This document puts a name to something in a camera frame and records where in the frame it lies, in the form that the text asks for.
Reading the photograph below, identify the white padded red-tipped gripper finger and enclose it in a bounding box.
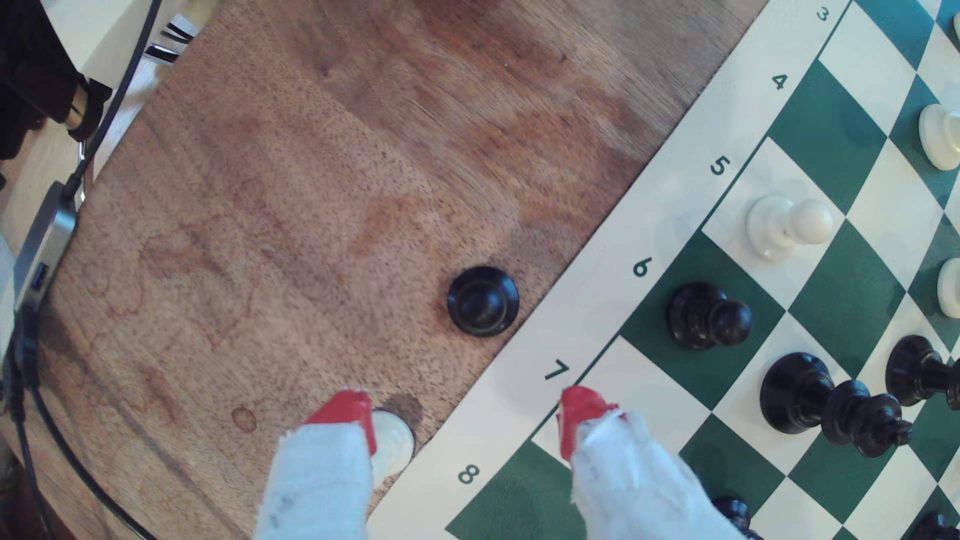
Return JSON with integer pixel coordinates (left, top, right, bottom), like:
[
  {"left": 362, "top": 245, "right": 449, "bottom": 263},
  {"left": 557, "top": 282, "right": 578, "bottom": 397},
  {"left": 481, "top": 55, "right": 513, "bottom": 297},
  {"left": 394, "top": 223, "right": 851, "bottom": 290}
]
[
  {"left": 559, "top": 386, "right": 747, "bottom": 540},
  {"left": 253, "top": 389, "right": 378, "bottom": 540}
]

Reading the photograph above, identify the black chess pawn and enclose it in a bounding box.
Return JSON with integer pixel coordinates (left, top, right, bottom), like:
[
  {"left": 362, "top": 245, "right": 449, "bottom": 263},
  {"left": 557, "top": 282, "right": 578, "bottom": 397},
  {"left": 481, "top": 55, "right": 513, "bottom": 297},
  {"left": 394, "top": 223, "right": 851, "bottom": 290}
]
[
  {"left": 667, "top": 282, "right": 753, "bottom": 351},
  {"left": 447, "top": 265, "right": 521, "bottom": 338}
]

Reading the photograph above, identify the green and cream chess mat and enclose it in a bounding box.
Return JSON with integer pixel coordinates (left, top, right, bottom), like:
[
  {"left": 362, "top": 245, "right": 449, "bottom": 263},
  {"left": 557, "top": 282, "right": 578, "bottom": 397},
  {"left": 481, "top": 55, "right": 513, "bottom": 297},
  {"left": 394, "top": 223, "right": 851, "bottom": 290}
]
[{"left": 367, "top": 0, "right": 960, "bottom": 540}]

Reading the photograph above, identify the tall black chess piece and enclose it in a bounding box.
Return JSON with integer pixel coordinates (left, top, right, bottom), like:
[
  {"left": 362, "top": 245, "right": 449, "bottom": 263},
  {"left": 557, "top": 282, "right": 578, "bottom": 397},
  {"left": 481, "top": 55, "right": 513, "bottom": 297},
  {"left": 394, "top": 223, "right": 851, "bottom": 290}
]
[{"left": 759, "top": 352, "right": 915, "bottom": 459}]

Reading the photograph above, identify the white chess pawn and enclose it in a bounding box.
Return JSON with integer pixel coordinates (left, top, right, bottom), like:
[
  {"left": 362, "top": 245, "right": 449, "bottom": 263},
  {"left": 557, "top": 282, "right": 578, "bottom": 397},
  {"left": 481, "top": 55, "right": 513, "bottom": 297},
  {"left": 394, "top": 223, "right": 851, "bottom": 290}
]
[{"left": 746, "top": 193, "right": 836, "bottom": 262}]

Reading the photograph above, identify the grey USB hub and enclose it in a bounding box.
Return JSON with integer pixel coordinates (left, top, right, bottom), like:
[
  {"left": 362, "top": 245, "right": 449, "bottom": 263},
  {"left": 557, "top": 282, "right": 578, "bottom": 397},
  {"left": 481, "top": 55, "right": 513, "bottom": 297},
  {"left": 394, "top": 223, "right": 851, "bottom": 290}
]
[{"left": 12, "top": 180, "right": 80, "bottom": 316}]

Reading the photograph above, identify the thick black cable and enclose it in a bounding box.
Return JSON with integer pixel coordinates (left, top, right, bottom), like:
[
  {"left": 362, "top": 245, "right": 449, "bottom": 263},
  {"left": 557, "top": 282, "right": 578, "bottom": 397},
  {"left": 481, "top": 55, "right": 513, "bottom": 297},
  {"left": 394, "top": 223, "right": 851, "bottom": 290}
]
[{"left": 0, "top": 307, "right": 159, "bottom": 540}]

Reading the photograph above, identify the thin black cable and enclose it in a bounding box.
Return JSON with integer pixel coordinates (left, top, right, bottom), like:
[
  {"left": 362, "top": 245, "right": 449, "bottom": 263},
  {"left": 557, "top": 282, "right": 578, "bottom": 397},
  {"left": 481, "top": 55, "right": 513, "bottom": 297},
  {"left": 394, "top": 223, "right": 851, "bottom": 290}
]
[{"left": 63, "top": 0, "right": 165, "bottom": 200}]

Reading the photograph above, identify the black device with metal ring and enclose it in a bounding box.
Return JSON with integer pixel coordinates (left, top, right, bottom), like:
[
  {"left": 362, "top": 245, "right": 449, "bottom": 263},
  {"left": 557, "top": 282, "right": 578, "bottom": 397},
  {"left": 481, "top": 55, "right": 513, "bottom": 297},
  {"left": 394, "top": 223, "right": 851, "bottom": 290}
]
[{"left": 0, "top": 0, "right": 114, "bottom": 162}]

